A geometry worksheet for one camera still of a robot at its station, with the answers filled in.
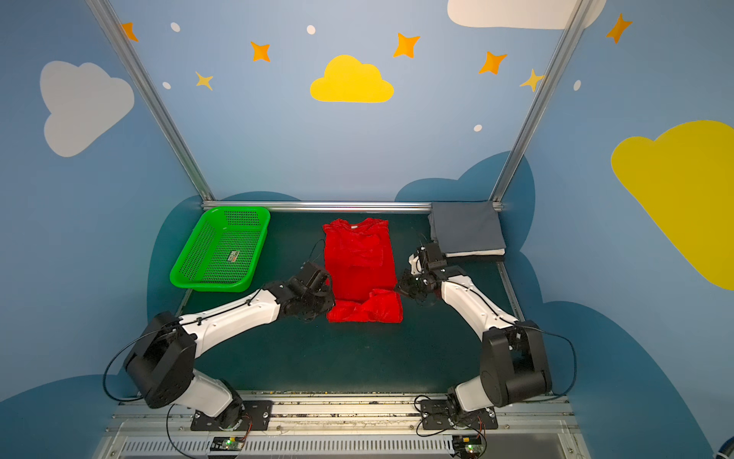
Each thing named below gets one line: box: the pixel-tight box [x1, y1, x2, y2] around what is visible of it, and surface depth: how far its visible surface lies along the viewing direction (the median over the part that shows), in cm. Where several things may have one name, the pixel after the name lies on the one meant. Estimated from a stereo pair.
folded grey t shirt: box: [428, 200, 507, 255], surface depth 110 cm
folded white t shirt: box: [445, 248, 506, 258], surface depth 107 cm
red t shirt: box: [323, 218, 405, 325], surface depth 110 cm
